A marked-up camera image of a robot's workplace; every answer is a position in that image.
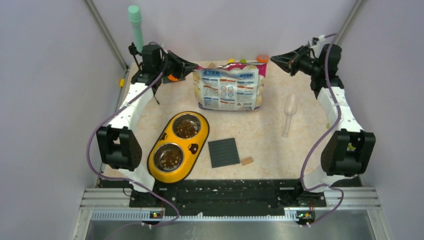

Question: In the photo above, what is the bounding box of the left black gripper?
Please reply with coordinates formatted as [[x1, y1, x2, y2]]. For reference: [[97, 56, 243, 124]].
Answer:
[[155, 49, 198, 80]]

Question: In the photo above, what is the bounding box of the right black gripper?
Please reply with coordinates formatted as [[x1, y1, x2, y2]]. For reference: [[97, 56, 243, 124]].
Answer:
[[271, 45, 322, 77]]

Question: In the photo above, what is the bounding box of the clear plastic scoop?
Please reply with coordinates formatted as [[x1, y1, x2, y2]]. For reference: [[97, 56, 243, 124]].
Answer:
[[282, 93, 298, 138]]

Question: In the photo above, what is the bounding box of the pink pet food bag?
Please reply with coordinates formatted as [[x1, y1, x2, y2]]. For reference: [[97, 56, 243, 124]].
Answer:
[[192, 62, 267, 111]]

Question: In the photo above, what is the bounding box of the yellow double pet bowl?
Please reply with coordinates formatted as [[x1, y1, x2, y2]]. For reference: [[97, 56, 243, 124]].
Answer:
[[147, 111, 210, 184]]

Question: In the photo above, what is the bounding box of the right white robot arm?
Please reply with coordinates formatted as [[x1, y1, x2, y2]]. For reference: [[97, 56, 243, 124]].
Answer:
[[270, 35, 376, 206]]

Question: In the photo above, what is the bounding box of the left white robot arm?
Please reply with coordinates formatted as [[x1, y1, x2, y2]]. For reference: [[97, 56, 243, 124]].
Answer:
[[95, 42, 199, 207]]

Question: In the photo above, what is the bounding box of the orange tape dispenser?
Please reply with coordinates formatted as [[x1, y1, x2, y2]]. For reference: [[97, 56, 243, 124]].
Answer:
[[167, 74, 184, 82]]

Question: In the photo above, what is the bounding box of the orange semicircle container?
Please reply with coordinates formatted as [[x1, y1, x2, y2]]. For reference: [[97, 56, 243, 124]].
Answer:
[[256, 55, 270, 64]]

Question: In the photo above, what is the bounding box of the green microphone on tripod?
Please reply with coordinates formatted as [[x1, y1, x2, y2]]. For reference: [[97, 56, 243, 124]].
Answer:
[[127, 5, 161, 106]]

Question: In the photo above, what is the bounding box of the dark grey square baseplate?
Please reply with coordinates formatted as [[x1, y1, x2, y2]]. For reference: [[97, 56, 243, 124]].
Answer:
[[208, 138, 240, 169]]

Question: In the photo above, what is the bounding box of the small wooden block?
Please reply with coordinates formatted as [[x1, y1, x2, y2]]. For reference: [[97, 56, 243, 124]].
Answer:
[[240, 157, 254, 166]]

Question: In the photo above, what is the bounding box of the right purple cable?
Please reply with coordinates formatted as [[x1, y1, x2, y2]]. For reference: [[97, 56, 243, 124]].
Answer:
[[299, 33, 345, 227]]

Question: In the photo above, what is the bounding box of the purple cable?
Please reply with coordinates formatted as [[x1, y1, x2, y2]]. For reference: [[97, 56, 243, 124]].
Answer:
[[86, 41, 181, 229], [299, 33, 345, 227]]

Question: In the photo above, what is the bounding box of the yellow clip on frame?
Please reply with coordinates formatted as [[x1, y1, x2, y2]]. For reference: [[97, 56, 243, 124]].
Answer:
[[119, 78, 125, 88]]

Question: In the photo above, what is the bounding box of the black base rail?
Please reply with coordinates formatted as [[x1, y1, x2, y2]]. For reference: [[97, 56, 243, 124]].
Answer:
[[99, 178, 362, 218]]

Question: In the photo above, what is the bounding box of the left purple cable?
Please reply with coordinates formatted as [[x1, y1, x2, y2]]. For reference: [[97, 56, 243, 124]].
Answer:
[[86, 41, 181, 229]]

